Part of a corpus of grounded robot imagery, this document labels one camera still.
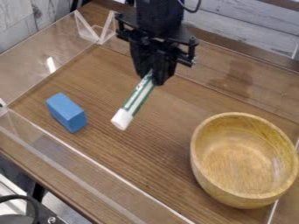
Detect clear acrylic corner bracket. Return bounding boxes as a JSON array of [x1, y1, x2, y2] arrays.
[[74, 10, 117, 46]]

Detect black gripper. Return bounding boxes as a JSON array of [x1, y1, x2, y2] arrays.
[[117, 11, 200, 86]]

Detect black metal bracket with bolt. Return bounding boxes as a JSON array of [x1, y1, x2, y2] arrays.
[[39, 205, 69, 224]]

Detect brown wooden bowl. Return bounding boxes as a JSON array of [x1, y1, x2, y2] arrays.
[[192, 112, 299, 209]]

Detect green and white marker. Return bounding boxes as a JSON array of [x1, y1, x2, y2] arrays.
[[111, 72, 155, 130]]

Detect black cable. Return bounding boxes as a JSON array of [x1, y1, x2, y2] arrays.
[[0, 194, 43, 224]]

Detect blue rectangular block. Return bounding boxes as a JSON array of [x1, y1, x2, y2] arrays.
[[46, 93, 89, 133]]

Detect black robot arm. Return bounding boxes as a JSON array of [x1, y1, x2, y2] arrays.
[[117, 0, 202, 86]]

